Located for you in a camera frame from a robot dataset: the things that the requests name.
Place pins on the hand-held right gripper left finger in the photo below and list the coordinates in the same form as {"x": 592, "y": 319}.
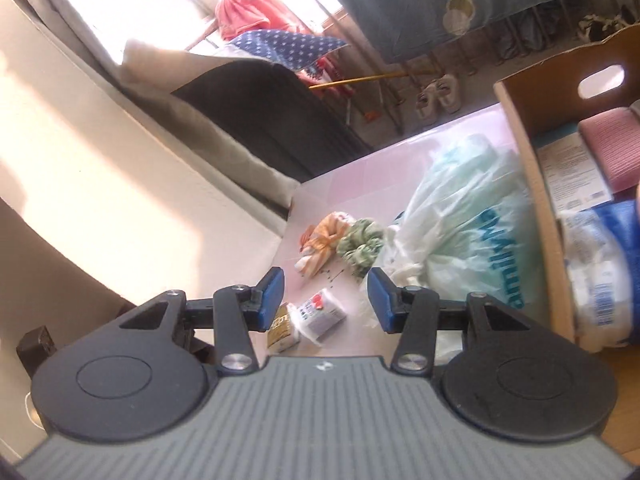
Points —
{"x": 270, "y": 297}

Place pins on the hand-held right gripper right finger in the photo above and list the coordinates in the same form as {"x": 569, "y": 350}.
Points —
{"x": 382, "y": 305}

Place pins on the brown packet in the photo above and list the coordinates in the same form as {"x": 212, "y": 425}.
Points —
{"x": 282, "y": 330}

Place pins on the white tissue packet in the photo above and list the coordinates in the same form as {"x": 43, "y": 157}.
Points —
{"x": 320, "y": 312}

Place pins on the green scrunchie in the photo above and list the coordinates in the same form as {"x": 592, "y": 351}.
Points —
{"x": 357, "y": 245}

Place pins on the orange striped towel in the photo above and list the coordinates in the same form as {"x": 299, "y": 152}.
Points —
{"x": 325, "y": 240}

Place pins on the cardboard box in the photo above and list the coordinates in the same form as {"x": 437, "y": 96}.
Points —
{"x": 525, "y": 135}

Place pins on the blue wipes packet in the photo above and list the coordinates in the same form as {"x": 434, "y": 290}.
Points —
{"x": 605, "y": 260}

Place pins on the clear cloth packet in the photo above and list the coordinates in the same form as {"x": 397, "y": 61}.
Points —
{"x": 570, "y": 170}

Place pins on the pale green plastic bag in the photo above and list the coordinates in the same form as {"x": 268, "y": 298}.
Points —
{"x": 465, "y": 210}

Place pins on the pink printed tablecloth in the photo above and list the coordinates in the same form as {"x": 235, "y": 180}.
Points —
{"x": 350, "y": 160}

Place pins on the metal railing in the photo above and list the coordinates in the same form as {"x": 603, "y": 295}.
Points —
{"x": 387, "y": 95}

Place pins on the yellow stick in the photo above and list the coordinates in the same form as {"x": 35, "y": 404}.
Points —
{"x": 360, "y": 79}

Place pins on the dark brown block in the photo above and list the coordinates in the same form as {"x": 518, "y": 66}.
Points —
{"x": 35, "y": 352}

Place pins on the blue star print cloth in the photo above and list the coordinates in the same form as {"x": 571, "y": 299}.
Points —
{"x": 285, "y": 45}

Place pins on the pink rolled towel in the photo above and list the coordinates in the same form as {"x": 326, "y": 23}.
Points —
{"x": 615, "y": 145}

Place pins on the red garment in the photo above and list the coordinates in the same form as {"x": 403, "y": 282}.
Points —
{"x": 245, "y": 10}

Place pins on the blue circle print bedsheet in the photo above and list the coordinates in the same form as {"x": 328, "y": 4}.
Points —
{"x": 425, "y": 0}

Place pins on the grey cloth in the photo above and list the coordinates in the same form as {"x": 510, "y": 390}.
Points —
{"x": 525, "y": 25}

